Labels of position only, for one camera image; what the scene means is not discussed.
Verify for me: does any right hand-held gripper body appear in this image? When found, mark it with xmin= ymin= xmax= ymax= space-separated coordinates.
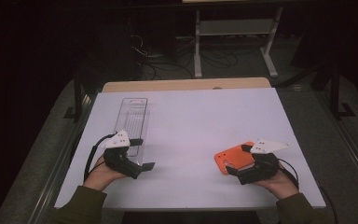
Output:
xmin=236 ymin=138 xmax=292 ymax=186

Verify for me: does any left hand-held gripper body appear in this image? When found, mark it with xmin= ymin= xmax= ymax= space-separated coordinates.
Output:
xmin=101 ymin=130 xmax=144 ymax=180

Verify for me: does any orange phone case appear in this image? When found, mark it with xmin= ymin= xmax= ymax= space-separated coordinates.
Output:
xmin=213 ymin=141 xmax=255 ymax=175

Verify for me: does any clear plastic packaging box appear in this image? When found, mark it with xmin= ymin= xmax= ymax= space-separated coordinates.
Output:
xmin=113 ymin=97 xmax=150 ymax=166

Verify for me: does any person's left hand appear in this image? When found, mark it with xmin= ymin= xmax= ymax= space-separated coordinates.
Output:
xmin=83 ymin=155 xmax=129 ymax=191

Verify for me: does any person's right hand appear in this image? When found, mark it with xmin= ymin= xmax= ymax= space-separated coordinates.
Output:
xmin=253 ymin=167 xmax=299 ymax=200

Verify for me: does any white work board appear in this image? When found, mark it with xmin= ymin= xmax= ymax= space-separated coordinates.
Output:
xmin=54 ymin=87 xmax=326 ymax=213

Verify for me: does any light wooden table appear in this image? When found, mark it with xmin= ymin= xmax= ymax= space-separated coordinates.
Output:
xmin=102 ymin=77 xmax=272 ymax=93

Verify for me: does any black metal stand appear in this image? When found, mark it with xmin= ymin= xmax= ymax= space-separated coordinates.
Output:
xmin=329 ymin=62 xmax=357 ymax=120
xmin=63 ymin=69 xmax=85 ymax=122

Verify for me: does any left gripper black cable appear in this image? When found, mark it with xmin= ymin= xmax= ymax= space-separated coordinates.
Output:
xmin=83 ymin=133 xmax=117 ymax=182

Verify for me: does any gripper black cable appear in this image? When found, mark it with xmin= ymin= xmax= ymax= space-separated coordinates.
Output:
xmin=278 ymin=158 xmax=339 ymax=224
xmin=83 ymin=133 xmax=117 ymax=182

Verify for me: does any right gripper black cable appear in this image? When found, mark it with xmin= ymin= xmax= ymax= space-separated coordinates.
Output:
xmin=278 ymin=158 xmax=339 ymax=224

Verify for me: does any aluminium frame rail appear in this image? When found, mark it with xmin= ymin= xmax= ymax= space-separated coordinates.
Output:
xmin=27 ymin=92 xmax=97 ymax=224
xmin=318 ymin=91 xmax=358 ymax=190

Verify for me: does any tangle of black floor cables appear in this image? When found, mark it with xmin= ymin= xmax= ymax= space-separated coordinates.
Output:
xmin=130 ymin=31 xmax=241 ymax=80

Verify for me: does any white metal desk frame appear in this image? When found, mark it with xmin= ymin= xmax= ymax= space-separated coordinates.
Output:
xmin=182 ymin=0 xmax=283 ymax=78

